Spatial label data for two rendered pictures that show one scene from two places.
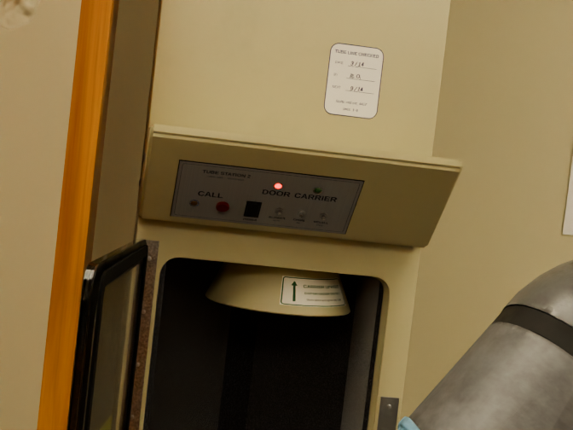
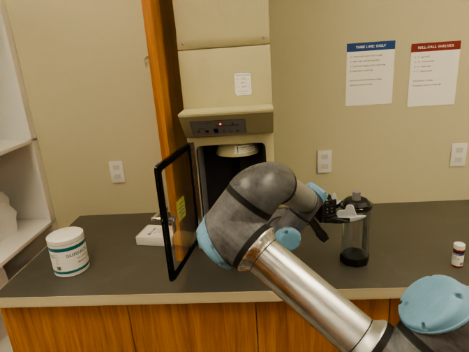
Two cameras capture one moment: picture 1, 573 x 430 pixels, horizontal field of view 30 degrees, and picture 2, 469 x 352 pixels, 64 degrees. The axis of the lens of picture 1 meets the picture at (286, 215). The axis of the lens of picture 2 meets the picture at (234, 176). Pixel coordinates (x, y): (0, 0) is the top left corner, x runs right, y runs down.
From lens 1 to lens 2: 0.40 m
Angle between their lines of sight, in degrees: 20
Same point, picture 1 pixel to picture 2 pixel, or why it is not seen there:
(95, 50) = (158, 94)
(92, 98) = (160, 108)
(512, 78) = (320, 55)
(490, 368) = (219, 202)
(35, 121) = not seen: hidden behind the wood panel
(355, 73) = (243, 81)
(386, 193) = (253, 120)
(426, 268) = (299, 124)
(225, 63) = (202, 86)
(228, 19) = (200, 72)
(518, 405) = (222, 213)
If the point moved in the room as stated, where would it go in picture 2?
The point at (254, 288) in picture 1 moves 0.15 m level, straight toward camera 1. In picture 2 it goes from (226, 150) to (217, 161)
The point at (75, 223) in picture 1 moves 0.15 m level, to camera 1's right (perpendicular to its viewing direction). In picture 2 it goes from (164, 144) to (205, 143)
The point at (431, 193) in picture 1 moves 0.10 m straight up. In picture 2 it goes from (266, 118) to (265, 88)
